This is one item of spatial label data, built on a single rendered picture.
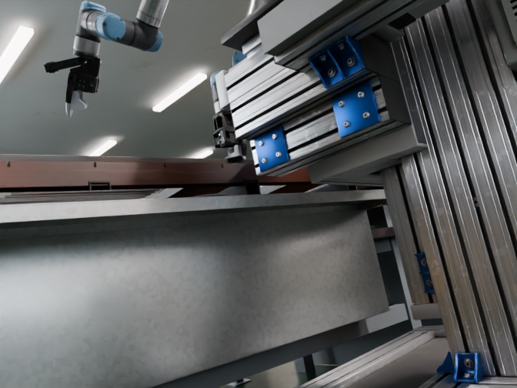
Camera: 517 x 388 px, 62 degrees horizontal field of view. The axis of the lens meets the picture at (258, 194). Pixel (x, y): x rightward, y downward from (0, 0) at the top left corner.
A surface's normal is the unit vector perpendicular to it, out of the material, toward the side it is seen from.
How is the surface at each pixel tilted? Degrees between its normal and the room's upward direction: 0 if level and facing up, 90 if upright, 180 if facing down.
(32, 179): 90
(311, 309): 90
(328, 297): 90
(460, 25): 90
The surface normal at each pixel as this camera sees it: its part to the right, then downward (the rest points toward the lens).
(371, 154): -0.70, 0.00
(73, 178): 0.58, -0.26
